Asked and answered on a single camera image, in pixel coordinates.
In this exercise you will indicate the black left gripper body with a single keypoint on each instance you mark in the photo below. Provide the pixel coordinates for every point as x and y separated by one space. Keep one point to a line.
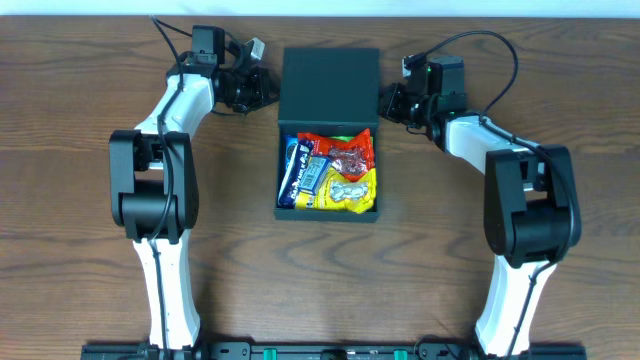
261 86

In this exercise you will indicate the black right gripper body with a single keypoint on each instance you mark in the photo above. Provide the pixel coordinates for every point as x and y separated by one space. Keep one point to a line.
395 103

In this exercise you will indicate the blue Oreo cookie pack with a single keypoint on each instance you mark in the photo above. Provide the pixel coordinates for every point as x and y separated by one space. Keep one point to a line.
290 143

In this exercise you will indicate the dark green gift box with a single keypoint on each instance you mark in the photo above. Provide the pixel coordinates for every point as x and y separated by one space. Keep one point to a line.
329 92

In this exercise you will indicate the red Hacks candy bag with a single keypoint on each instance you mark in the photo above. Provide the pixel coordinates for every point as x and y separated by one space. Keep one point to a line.
352 158

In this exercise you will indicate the Haribo worms candy bag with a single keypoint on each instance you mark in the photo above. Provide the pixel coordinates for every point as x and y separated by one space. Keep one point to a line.
342 138

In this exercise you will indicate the small blue candy box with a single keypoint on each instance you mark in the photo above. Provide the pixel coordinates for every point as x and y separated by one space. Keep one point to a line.
315 174

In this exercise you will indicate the yellow Hacks candy bag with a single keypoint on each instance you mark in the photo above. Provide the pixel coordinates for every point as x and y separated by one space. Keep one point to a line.
336 193

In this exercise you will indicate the Dairy Milk chocolate bar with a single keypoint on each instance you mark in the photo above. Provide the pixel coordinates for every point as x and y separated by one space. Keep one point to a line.
298 164

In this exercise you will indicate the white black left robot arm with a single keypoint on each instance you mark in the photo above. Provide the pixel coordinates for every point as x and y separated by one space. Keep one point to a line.
153 184

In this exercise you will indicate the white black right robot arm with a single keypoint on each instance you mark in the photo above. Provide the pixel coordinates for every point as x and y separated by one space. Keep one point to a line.
531 217

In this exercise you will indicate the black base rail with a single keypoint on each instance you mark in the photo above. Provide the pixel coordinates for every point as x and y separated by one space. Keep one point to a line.
246 351

